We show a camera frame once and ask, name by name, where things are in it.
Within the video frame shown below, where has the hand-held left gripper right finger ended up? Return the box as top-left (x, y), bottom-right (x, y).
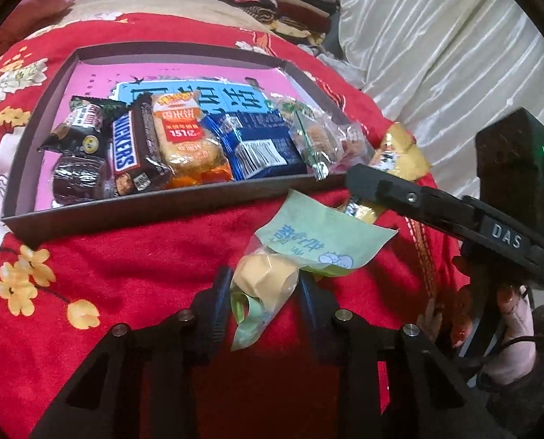
top-left (299, 274), bottom-right (501, 439)

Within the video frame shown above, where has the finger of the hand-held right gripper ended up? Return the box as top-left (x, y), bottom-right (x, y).
top-left (345, 164), bottom-right (478, 239)

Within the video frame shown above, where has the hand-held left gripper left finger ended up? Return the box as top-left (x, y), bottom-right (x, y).
top-left (29, 266), bottom-right (233, 439)

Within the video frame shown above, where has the yellow snack packet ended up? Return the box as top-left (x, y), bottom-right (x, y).
top-left (342, 123), bottom-right (432, 225)

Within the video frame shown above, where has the green label pastry packet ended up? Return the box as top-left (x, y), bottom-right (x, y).
top-left (230, 189), bottom-right (399, 352)

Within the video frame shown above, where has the clear green print biscuit packet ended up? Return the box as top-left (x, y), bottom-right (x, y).
top-left (269, 95), bottom-right (346, 181)

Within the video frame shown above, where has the shallow dark cardboard box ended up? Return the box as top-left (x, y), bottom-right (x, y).
top-left (0, 45), bottom-right (352, 250)

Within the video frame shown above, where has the orange rice cracker packet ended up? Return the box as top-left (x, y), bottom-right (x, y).
top-left (150, 90), bottom-right (234, 189)

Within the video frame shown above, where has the black and green snack packet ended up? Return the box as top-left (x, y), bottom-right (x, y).
top-left (37, 95), bottom-right (127, 155)

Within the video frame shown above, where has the person's right hand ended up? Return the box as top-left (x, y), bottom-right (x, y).
top-left (418, 256), bottom-right (538, 378)

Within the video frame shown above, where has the clear nut cake packet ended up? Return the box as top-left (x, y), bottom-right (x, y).
top-left (333, 121), bottom-right (377, 168)

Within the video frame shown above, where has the red floral blanket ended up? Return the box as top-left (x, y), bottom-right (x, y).
top-left (0, 11), bottom-right (474, 439)

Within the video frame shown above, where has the white satin curtain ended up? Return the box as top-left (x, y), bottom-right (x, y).
top-left (336, 0), bottom-right (544, 220)

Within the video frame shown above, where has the pale grey crumpled cloth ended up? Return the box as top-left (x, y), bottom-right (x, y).
top-left (299, 43), bottom-right (368, 87)

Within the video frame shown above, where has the blue cookie packet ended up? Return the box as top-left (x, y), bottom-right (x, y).
top-left (203, 109), bottom-right (310, 182)

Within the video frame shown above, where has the brown chocolate bar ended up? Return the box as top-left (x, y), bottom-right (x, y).
top-left (108, 93), bottom-right (174, 196)

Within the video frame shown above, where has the dark chocolate pie packet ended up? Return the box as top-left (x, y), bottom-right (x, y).
top-left (51, 154), bottom-right (115, 206)

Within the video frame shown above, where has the stack of folded clothes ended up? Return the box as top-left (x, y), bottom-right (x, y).
top-left (216, 0), bottom-right (341, 46)

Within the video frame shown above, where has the pink book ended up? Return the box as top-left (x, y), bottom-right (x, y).
top-left (34, 61), bottom-right (300, 211)

